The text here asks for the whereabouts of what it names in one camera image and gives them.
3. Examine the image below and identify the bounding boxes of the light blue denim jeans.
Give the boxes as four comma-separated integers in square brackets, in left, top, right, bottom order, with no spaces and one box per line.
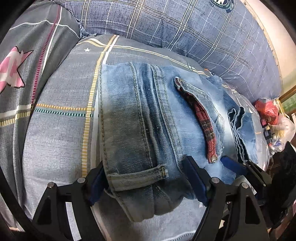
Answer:
[99,62,258,222]

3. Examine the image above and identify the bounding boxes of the grey star patterned bedsheet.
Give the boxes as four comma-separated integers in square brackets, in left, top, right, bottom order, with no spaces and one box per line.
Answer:
[0,0,271,241]

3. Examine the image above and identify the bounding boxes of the red plastic bag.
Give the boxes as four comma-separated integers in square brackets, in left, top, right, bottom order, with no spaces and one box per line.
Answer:
[255,98,278,125]

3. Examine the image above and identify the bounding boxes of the clear plastic bag of items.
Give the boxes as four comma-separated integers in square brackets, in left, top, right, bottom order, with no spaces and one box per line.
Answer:
[259,99,295,155]

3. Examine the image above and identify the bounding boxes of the blue plaid pillow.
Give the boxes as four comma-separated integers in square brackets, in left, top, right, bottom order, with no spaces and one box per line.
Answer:
[58,1,282,102]

